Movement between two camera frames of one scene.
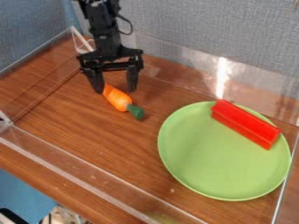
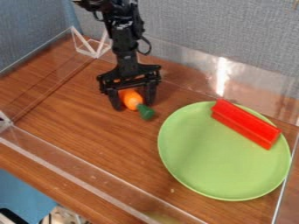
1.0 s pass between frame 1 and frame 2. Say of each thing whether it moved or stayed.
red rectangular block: stayed
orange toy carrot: moved
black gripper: moved
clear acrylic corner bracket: stayed
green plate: stayed
